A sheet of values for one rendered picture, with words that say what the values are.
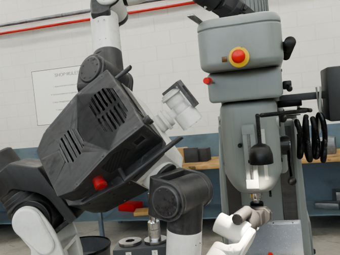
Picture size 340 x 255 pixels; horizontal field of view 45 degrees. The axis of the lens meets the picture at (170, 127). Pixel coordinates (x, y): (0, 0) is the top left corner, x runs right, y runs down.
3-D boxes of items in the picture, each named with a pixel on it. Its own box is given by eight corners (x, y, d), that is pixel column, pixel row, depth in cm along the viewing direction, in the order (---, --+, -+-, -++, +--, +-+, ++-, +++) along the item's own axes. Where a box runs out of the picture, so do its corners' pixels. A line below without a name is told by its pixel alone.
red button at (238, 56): (245, 61, 118) (244, 48, 118) (231, 63, 119) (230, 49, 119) (246, 62, 121) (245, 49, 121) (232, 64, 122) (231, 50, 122)
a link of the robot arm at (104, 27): (95, 13, 144) (100, 68, 135) (82, -12, 132) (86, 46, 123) (127, 6, 143) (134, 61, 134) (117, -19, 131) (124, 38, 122)
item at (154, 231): (151, 241, 157) (149, 226, 157) (147, 238, 162) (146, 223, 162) (162, 239, 159) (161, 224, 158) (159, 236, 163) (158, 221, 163)
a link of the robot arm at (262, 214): (271, 201, 141) (261, 210, 131) (273, 228, 142) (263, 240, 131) (236, 200, 147) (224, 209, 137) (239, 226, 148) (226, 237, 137)
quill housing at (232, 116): (286, 194, 135) (278, 97, 134) (224, 196, 141) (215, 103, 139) (285, 181, 154) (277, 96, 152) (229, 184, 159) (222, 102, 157)
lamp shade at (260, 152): (254, 166, 122) (252, 145, 122) (246, 163, 129) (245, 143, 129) (277, 163, 123) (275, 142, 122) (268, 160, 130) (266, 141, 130)
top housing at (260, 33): (285, 61, 120) (280, 7, 119) (197, 72, 127) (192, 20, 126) (282, 71, 165) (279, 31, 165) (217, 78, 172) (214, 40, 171)
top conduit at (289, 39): (296, 47, 122) (295, 35, 122) (282, 48, 123) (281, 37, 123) (290, 59, 165) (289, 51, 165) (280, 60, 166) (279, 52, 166)
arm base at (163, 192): (170, 236, 96) (187, 196, 92) (132, 206, 102) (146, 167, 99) (203, 219, 108) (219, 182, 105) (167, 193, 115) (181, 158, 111)
